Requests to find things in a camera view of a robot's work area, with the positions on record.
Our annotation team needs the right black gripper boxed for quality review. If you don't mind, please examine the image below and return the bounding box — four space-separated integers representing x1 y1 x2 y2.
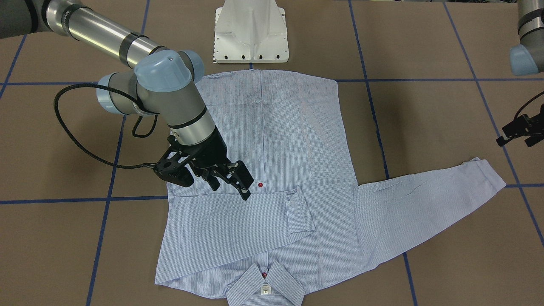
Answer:
153 128 254 200

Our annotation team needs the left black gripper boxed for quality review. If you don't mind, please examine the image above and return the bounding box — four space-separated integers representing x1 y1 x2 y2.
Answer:
496 114 544 147

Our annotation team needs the light blue striped shirt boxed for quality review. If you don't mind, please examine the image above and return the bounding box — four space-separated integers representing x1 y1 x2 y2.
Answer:
155 70 506 306

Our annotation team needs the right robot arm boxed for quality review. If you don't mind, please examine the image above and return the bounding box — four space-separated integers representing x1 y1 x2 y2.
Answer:
1 0 253 200

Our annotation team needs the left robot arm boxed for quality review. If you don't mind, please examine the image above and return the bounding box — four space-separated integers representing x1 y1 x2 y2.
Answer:
496 0 544 147

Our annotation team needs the brown paper table cover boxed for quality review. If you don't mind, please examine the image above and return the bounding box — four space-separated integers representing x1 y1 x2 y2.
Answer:
0 0 544 306

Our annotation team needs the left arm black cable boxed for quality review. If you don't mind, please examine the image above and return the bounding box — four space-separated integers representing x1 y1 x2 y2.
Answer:
513 91 544 122

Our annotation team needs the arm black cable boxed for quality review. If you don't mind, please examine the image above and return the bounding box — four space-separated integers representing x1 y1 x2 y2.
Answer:
54 84 159 170
513 91 544 122

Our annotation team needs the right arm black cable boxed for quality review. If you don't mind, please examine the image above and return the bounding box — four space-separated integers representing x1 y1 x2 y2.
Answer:
54 84 159 170

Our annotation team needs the white camera stand pedestal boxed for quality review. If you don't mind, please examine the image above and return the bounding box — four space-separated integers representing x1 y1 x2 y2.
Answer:
212 0 290 64

